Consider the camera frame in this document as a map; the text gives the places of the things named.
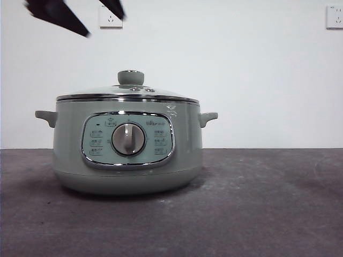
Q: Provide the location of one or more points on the white wall power socket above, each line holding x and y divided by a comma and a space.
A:
111, 24
335, 17

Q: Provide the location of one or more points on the sage green electric cooking pot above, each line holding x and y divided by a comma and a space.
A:
71, 139

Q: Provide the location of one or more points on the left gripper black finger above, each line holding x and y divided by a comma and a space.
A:
113, 6
59, 14

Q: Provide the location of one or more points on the glass lid with green knob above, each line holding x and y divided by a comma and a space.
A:
130, 77

